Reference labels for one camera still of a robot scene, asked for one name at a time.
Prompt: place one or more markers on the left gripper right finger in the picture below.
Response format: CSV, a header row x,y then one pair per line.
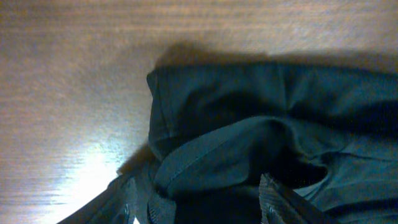
x,y
281,205

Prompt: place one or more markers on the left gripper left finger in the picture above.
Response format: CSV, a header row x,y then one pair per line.
x,y
119,203

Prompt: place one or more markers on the black t-shirt with logo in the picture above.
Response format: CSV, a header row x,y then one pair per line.
x,y
327,133

